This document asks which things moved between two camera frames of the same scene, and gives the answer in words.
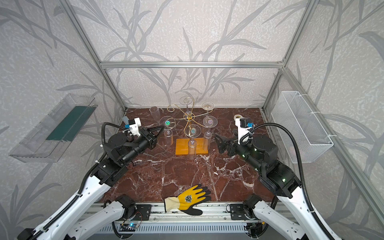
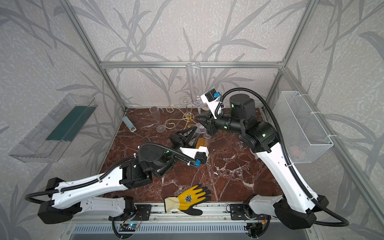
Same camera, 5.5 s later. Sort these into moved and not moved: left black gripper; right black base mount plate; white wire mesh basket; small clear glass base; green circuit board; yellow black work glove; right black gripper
Moved: left black gripper; right black gripper; small clear glass base
Not moved: green circuit board; yellow black work glove; white wire mesh basket; right black base mount plate
